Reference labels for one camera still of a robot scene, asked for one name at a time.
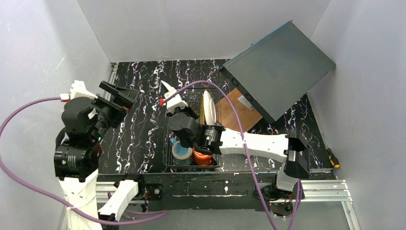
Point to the wooden base board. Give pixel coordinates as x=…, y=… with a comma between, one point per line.
x=248, y=117

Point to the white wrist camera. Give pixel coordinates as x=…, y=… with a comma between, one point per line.
x=175, y=102
x=77, y=89

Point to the white plate green rim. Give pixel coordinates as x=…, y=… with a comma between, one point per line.
x=170, y=90

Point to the orange ceramic mug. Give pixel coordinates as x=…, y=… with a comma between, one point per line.
x=202, y=159

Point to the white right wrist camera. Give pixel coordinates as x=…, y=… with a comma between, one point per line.
x=175, y=102

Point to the dark grey tilted panel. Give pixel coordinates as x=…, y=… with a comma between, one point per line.
x=278, y=70

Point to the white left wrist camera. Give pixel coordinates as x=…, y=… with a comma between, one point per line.
x=77, y=89

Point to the black wire dish rack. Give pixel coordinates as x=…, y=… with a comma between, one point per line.
x=201, y=138

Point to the blue butterfly mug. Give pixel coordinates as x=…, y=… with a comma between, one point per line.
x=181, y=156

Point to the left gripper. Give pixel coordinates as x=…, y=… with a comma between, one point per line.
x=112, y=103

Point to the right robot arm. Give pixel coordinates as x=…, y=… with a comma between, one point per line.
x=290, y=149

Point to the yellow patterned plate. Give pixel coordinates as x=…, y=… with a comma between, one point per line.
x=201, y=111

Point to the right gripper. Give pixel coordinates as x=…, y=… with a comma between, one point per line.
x=183, y=142

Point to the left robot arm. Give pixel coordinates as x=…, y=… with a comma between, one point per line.
x=87, y=117

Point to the yellow black screwdriver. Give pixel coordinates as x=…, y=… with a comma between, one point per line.
x=332, y=158

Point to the white plate red pattern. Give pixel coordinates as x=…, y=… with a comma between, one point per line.
x=209, y=109

